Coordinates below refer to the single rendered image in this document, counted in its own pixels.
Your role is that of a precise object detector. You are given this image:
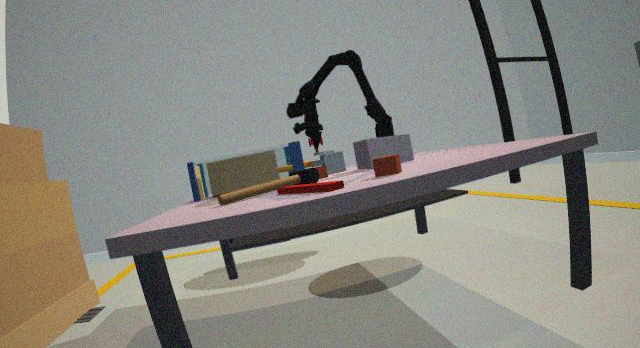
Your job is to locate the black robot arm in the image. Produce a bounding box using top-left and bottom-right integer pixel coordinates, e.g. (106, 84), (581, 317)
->
(287, 50), (396, 138)

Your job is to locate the red flat bar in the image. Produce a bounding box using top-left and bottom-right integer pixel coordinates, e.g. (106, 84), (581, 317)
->
(277, 181), (344, 195)

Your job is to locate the reddish-brown box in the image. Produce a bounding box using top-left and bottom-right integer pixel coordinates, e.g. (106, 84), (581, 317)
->
(314, 165), (328, 179)
(372, 154), (402, 177)

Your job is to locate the wooden-handled mallet with black head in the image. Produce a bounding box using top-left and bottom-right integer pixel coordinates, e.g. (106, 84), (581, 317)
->
(218, 168), (319, 205)

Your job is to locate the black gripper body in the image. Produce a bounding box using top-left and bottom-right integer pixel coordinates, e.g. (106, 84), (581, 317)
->
(304, 113), (323, 135)

